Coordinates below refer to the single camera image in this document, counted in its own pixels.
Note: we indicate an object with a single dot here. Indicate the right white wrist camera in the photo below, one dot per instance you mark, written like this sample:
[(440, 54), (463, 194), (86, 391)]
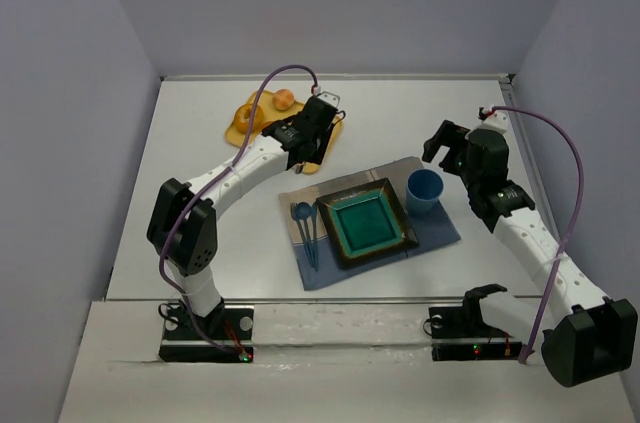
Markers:
[(493, 120)]

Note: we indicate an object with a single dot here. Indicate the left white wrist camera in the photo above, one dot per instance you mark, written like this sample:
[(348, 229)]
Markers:
[(327, 97)]

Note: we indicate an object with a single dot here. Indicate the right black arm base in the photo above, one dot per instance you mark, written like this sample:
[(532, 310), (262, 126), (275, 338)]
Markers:
[(459, 332)]

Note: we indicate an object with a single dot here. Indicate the blue plastic spoon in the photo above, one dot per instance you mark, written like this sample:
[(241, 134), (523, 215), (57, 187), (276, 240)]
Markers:
[(304, 214)]

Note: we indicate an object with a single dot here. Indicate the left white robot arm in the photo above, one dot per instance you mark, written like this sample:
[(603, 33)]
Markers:
[(183, 225)]

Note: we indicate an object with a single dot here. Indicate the filled sandwich bun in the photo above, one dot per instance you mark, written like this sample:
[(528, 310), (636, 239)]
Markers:
[(266, 125)]

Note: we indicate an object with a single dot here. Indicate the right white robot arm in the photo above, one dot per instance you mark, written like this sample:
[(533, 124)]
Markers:
[(580, 332)]

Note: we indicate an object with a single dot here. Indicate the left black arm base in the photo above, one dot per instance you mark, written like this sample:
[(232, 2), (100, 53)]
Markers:
[(231, 331)]

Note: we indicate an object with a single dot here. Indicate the metal table edge rail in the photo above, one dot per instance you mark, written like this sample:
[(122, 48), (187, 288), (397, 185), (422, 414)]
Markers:
[(326, 77)]

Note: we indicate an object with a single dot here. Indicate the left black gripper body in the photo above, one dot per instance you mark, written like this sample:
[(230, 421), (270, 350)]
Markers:
[(316, 138)]

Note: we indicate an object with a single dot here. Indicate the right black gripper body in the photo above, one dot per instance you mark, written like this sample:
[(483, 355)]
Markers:
[(451, 147)]

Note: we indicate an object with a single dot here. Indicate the round bread roll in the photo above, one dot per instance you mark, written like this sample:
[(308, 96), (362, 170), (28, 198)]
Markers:
[(283, 99)]

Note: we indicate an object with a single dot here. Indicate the square teal ceramic plate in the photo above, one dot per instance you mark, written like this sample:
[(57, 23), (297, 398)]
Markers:
[(366, 223)]

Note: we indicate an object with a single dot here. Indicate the yellow plastic tray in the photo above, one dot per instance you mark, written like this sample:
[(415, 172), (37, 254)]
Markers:
[(270, 114)]

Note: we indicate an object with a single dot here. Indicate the orange bagel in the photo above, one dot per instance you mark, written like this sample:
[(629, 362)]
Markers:
[(248, 119)]

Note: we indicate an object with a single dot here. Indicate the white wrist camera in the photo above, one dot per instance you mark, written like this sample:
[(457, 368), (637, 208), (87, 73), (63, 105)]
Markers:
[(493, 120), (327, 97)]

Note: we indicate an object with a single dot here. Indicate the blue beige cloth placemat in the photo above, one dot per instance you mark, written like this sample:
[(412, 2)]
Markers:
[(434, 230)]

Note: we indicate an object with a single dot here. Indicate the blue plastic cup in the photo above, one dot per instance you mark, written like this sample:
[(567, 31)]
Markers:
[(423, 191)]

